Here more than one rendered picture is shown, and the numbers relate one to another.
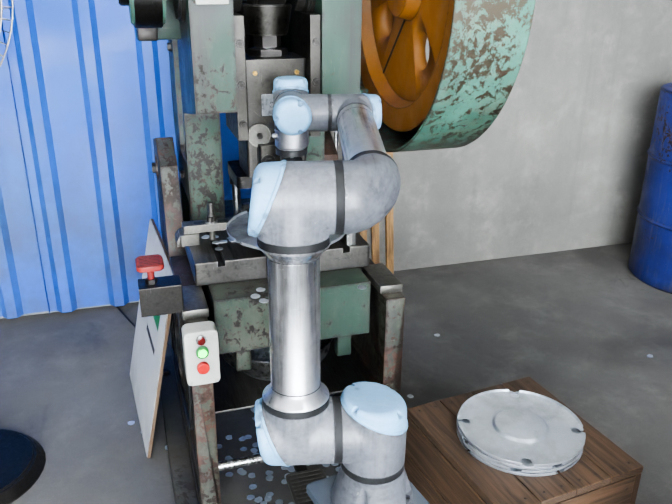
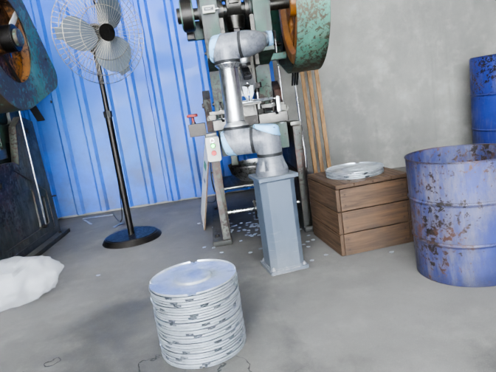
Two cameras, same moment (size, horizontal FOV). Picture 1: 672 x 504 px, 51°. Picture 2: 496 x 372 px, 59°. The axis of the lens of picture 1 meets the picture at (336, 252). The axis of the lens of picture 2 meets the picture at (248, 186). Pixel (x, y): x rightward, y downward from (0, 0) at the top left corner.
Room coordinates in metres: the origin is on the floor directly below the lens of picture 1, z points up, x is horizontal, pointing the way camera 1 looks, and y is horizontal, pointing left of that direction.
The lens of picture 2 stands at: (-0.91, -0.44, 0.79)
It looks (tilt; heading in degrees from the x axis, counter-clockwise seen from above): 11 degrees down; 14
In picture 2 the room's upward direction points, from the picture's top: 8 degrees counter-clockwise
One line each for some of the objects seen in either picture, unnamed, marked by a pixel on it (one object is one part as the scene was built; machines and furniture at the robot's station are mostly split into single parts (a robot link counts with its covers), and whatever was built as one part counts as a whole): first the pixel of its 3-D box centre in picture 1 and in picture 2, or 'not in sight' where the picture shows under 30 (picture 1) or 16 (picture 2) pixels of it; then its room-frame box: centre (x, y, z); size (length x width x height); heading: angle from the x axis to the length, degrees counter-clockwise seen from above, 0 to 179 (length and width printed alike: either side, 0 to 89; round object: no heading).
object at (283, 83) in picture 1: (290, 103); not in sight; (1.53, 0.10, 1.10); 0.09 x 0.08 x 0.11; 4
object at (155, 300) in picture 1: (163, 315); (199, 139); (1.45, 0.40, 0.62); 0.10 x 0.06 x 0.20; 107
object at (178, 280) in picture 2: not in sight; (193, 276); (0.37, 0.11, 0.25); 0.29 x 0.29 x 0.01
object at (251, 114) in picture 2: not in sight; (249, 113); (1.59, 0.12, 0.72); 0.25 x 0.14 x 0.14; 17
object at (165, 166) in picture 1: (173, 308); (211, 159); (1.81, 0.47, 0.45); 0.92 x 0.12 x 0.90; 17
